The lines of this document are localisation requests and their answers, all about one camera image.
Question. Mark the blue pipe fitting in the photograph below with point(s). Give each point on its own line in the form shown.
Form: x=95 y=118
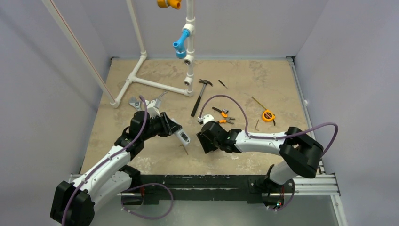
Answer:
x=179 y=44

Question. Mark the orange pipe fitting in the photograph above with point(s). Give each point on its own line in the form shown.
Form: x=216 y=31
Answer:
x=176 y=4

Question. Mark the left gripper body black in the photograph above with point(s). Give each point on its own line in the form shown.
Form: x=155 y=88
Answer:
x=160 y=127

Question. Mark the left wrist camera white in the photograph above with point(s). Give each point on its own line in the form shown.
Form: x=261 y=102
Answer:
x=153 y=107

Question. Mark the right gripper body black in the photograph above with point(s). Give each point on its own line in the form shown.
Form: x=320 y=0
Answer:
x=205 y=141

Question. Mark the brown hex key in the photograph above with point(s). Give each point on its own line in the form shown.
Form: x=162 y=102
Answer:
x=184 y=148

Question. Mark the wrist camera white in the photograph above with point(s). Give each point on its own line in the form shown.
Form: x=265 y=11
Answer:
x=153 y=107
x=205 y=119

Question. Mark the orange tape measure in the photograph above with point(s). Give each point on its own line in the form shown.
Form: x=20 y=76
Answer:
x=267 y=115

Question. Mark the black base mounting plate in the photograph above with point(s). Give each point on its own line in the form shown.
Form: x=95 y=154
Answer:
x=267 y=189

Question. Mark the adjustable wrench red handle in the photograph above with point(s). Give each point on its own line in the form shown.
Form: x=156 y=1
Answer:
x=136 y=103

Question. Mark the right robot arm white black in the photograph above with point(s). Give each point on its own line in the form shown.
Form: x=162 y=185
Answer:
x=301 y=153

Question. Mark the orange handled pliers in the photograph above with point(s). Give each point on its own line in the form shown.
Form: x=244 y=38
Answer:
x=224 y=113

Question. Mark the black handled hammer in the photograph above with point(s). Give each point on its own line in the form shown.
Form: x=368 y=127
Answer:
x=205 y=83

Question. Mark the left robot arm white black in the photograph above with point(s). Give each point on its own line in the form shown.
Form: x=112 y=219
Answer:
x=75 y=203

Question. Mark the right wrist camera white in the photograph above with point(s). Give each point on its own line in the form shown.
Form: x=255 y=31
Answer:
x=205 y=119

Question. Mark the aluminium rail frame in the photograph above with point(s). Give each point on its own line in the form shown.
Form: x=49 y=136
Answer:
x=322 y=184

